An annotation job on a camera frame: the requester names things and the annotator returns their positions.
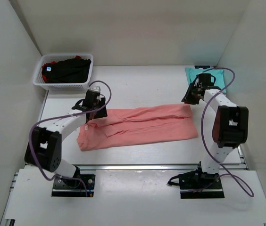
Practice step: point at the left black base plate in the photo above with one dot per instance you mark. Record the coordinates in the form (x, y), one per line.
(75, 188)

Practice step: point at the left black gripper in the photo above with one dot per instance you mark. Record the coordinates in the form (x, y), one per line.
(99, 111)

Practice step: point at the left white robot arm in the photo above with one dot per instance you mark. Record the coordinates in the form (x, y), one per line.
(44, 148)

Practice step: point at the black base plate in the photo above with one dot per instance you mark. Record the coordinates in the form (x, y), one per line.
(75, 188)
(198, 185)

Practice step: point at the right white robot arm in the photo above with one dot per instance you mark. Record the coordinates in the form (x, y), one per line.
(230, 129)

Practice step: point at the white plastic basket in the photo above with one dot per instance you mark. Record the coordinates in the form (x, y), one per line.
(37, 75)

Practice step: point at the dark blue label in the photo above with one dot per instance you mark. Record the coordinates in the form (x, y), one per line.
(202, 66)

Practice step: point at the teal folded t shirt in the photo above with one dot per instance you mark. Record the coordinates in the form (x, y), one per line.
(191, 74)

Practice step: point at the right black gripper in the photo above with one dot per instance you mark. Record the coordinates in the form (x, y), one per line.
(192, 93)

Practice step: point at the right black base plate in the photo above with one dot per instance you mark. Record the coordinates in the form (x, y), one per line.
(198, 185)

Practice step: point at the pink t shirt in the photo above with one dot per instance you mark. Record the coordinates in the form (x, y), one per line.
(144, 125)

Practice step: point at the black and red t shirt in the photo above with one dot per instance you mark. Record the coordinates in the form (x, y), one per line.
(74, 70)

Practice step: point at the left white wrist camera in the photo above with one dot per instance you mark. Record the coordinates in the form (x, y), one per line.
(95, 89)

